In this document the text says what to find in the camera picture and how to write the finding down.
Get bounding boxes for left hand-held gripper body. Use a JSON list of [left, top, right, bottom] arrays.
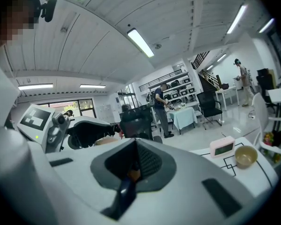
[[16, 104, 70, 154]]

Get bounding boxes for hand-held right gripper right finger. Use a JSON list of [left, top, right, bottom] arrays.
[[117, 138, 265, 225]]

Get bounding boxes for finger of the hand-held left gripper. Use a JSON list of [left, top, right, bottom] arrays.
[[71, 116, 121, 135], [67, 124, 112, 150]]

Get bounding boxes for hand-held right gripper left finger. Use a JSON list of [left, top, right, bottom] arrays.
[[29, 138, 138, 225]]

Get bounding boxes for white locker cabinet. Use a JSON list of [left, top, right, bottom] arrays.
[[96, 104, 115, 121]]

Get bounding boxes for dark-framed window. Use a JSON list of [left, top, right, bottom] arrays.
[[38, 98, 94, 120]]

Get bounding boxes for pink digital clock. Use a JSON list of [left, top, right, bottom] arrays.
[[209, 135, 236, 158]]

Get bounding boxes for large black mesh office chair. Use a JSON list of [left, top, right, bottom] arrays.
[[119, 106, 163, 144]]

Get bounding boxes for table with pale green cloth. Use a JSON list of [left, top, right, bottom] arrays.
[[166, 106, 199, 135]]

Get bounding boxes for beige bowl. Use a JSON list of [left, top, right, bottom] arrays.
[[234, 145, 259, 170]]

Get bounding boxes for black cantilever visitor chair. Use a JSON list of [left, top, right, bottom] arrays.
[[196, 91, 223, 130]]

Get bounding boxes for colourful toys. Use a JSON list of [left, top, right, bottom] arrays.
[[263, 131, 281, 165]]

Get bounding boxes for white metal shelving unit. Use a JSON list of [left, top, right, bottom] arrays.
[[146, 71, 201, 117]]

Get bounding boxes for white rectangular table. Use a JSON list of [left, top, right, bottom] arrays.
[[214, 85, 240, 112]]

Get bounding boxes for white plastic chair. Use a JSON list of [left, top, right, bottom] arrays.
[[251, 92, 281, 164]]

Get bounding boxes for dark staircase with railing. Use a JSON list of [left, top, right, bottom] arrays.
[[191, 50, 223, 95]]

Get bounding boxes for black bag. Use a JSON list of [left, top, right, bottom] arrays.
[[271, 130, 281, 147]]

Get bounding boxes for person's face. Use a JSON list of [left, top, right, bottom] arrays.
[[0, 0, 42, 51]]

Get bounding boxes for white tilted table black legs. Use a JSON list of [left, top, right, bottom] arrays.
[[267, 86, 281, 131]]

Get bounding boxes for black head-worn camera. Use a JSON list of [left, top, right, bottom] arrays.
[[41, 0, 59, 23]]

